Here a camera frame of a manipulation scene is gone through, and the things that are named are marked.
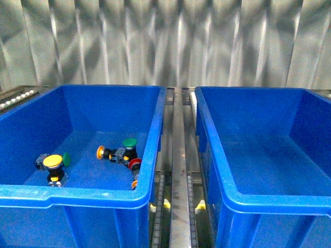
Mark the upright green push button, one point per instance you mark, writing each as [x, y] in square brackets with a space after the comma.
[129, 145]

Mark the lying red push button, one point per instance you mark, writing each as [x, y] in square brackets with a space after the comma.
[135, 165]

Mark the lying yellow push button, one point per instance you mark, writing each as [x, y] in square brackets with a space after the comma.
[114, 155]

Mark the corner yellow push button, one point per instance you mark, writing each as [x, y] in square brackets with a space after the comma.
[134, 185]

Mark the right blue plastic bin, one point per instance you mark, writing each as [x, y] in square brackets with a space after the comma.
[265, 159]

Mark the blue plastic bin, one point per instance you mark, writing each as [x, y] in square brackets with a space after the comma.
[265, 159]
[97, 207]

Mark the lying green push button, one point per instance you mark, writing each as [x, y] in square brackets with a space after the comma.
[66, 158]

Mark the left blue plastic bin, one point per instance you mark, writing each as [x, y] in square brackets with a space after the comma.
[97, 207]

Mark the central metal rail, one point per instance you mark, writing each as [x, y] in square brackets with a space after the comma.
[180, 220]

